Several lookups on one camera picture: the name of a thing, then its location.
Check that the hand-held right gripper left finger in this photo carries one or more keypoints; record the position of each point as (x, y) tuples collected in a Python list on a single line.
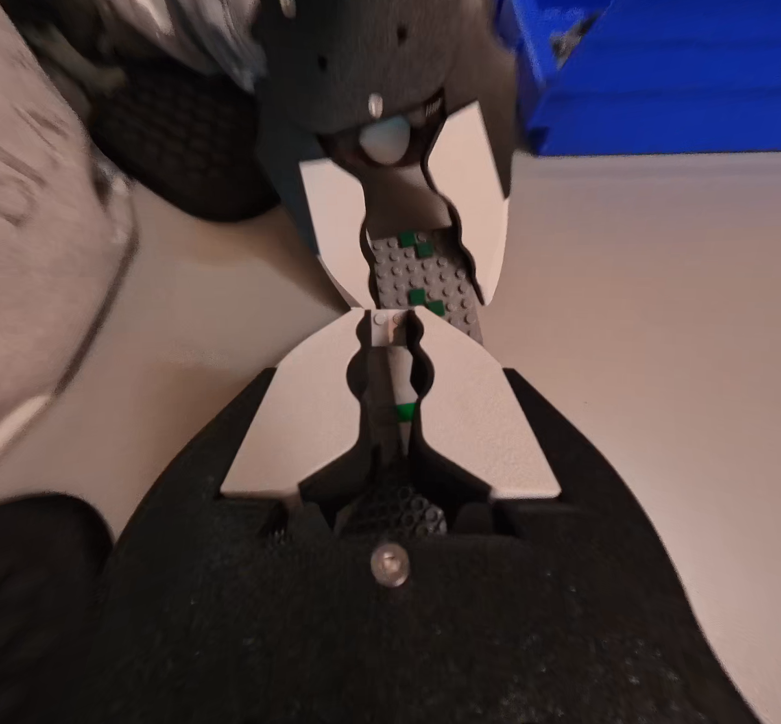
[(293, 425)]

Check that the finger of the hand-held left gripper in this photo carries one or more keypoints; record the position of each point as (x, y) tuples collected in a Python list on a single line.
[(482, 199), (332, 212)]

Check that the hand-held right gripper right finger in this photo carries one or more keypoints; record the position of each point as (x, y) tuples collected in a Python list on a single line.
[(488, 425)]

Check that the grey lego baseplate build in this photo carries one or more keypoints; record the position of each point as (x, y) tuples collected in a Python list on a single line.
[(421, 273)]

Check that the blue plastic storage bin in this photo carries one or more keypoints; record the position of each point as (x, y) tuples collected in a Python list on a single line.
[(671, 77)]

